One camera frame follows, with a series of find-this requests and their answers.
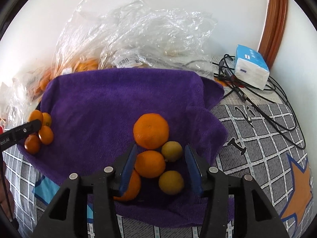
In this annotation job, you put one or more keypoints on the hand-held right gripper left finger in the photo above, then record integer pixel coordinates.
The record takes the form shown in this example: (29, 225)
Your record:
(127, 169)

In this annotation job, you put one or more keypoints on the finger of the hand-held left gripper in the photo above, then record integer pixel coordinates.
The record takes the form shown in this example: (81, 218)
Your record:
(27, 128)

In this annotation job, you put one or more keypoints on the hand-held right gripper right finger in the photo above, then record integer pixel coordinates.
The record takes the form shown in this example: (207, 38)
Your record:
(193, 173)

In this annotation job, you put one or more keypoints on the medium orange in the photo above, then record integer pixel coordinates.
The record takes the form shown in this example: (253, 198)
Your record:
(133, 186)
(149, 164)

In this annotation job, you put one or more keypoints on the yellow citrus fruit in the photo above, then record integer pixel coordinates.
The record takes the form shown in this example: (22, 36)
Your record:
(172, 151)
(171, 182)

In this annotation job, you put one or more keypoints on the whitish plastic bag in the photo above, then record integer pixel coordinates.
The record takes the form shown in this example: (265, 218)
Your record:
(14, 96)

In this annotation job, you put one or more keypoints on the large orange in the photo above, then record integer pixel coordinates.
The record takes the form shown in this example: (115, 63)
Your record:
(151, 131)

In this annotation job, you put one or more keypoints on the wrapped orange cluster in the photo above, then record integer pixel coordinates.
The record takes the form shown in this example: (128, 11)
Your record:
(42, 81)

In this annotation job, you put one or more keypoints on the purple towel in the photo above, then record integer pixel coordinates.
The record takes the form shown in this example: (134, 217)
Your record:
(99, 104)

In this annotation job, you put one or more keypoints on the blue white tissue pack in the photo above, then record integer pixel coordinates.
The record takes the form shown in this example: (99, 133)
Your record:
(251, 67)

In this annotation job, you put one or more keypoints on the crumpled clear plastic bag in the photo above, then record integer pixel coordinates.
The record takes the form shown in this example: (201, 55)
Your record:
(161, 34)

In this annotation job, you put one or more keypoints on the brown wooden frame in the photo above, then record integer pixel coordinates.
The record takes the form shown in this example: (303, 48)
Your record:
(275, 17)

